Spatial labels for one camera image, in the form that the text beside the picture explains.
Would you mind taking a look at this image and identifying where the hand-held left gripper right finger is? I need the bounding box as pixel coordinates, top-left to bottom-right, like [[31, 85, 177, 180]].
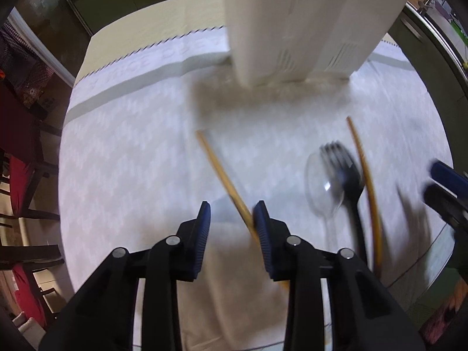
[[253, 200, 427, 351]]

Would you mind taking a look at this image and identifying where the red cushioned wooden chair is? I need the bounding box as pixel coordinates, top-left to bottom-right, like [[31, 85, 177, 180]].
[[0, 244, 67, 334], [0, 80, 67, 224]]

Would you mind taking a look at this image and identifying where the black plastic fork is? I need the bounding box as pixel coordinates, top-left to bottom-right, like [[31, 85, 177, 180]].
[[319, 141, 368, 262]]

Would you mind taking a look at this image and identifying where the glass sliding door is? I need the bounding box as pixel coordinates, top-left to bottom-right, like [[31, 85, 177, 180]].
[[7, 0, 96, 88]]

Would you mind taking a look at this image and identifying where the white patterned cloth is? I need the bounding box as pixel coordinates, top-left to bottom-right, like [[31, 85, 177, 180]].
[[58, 25, 455, 351]]

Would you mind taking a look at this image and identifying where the wooden chopstick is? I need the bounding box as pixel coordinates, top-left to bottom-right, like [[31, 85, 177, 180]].
[[346, 116, 384, 276], [196, 130, 290, 291]]

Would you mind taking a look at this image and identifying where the clear plastic spoon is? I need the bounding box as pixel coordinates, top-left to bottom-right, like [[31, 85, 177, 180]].
[[304, 151, 345, 251]]

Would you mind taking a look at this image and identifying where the person's patterned clothing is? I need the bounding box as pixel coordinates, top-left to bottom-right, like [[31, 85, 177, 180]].
[[419, 269, 468, 343]]

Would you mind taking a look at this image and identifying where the purple checked apron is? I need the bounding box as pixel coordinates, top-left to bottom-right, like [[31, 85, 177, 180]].
[[0, 22, 56, 107]]

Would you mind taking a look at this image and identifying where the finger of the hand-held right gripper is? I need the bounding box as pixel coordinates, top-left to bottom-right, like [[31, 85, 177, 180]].
[[431, 159, 468, 191], [423, 183, 468, 228]]

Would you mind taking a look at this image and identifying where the white plastic utensil holder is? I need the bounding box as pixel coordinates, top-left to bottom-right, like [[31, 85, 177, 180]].
[[219, 0, 418, 88]]

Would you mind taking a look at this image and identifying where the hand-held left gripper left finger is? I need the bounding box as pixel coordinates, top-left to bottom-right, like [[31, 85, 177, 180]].
[[37, 200, 213, 351]]

